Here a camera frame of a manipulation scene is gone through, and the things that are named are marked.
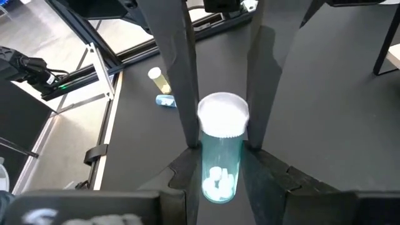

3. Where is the yellow translucent pill bottle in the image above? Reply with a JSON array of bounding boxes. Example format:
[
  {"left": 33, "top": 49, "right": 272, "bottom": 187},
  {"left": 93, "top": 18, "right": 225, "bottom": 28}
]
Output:
[{"left": 147, "top": 66, "right": 173, "bottom": 95}]

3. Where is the blue translucent pill bottle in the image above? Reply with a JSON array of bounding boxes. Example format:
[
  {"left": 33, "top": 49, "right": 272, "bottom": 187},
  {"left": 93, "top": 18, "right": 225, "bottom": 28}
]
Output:
[
  {"left": 196, "top": 91, "right": 251, "bottom": 204},
  {"left": 155, "top": 94, "right": 178, "bottom": 109}
]

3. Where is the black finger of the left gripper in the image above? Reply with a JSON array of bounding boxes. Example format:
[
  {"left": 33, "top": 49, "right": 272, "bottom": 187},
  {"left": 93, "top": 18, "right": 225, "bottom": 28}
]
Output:
[
  {"left": 137, "top": 0, "right": 201, "bottom": 148},
  {"left": 246, "top": 0, "right": 315, "bottom": 148}
]

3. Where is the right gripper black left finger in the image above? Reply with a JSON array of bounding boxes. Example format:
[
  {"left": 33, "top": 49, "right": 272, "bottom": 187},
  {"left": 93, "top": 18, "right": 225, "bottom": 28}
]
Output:
[{"left": 139, "top": 146, "right": 203, "bottom": 225}]

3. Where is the black device with cables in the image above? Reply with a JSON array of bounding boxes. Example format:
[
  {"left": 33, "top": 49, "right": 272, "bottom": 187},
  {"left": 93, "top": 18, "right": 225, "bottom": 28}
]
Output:
[{"left": 0, "top": 46, "right": 71, "bottom": 94}]

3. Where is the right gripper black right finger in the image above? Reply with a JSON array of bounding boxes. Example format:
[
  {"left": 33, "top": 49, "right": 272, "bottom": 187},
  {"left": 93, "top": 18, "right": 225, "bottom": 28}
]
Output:
[{"left": 242, "top": 146, "right": 357, "bottom": 225}]

